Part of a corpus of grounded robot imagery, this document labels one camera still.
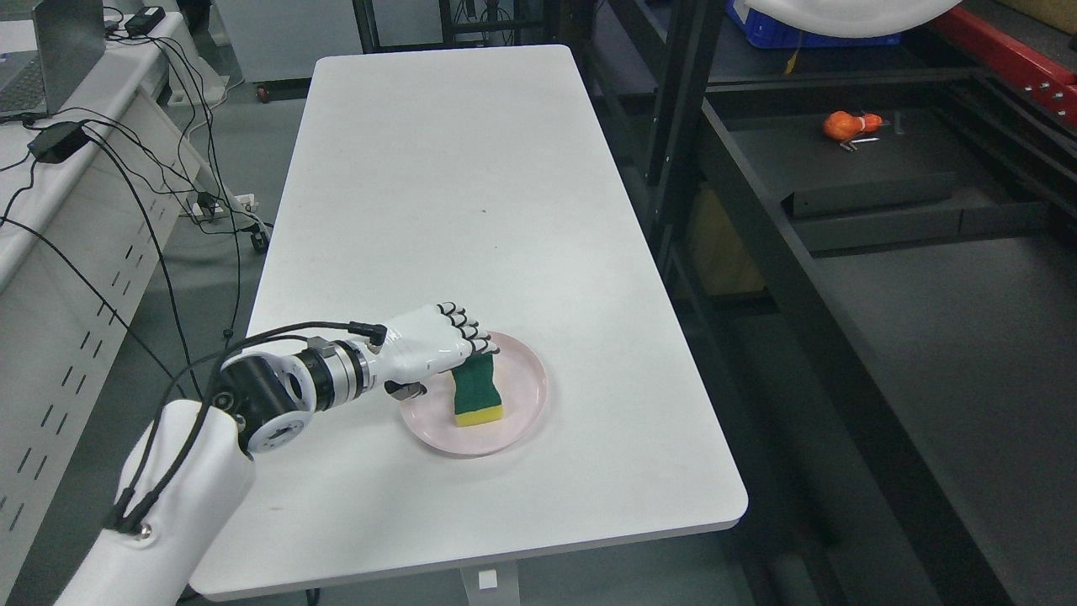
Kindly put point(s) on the red metal beam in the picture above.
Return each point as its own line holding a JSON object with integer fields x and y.
{"x": 1038, "y": 77}

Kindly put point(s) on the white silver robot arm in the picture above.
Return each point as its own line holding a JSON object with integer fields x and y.
{"x": 193, "y": 466}

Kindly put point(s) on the white side desk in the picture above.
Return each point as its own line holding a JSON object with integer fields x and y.
{"x": 81, "y": 240}

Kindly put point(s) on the blue plastic crate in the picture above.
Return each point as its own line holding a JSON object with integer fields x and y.
{"x": 765, "y": 32}

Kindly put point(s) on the black metal shelving rack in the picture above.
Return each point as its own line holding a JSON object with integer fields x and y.
{"x": 885, "y": 325}

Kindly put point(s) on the orange toy object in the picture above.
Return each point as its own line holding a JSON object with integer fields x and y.
{"x": 842, "y": 126}

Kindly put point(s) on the white power strip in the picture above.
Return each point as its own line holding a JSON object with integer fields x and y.
{"x": 206, "y": 206}

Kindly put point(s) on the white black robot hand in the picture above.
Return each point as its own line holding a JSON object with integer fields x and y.
{"x": 425, "y": 342}

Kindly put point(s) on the green yellow sponge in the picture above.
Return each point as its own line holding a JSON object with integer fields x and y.
{"x": 476, "y": 398}

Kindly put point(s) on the black power adapter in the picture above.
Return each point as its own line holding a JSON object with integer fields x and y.
{"x": 58, "y": 142}

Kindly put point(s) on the grey laptop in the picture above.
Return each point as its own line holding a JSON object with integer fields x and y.
{"x": 70, "y": 40}

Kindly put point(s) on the black power brick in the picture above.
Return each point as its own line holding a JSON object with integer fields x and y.
{"x": 144, "y": 21}

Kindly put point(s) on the pink round plate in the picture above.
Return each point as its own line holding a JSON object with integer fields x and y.
{"x": 521, "y": 379}

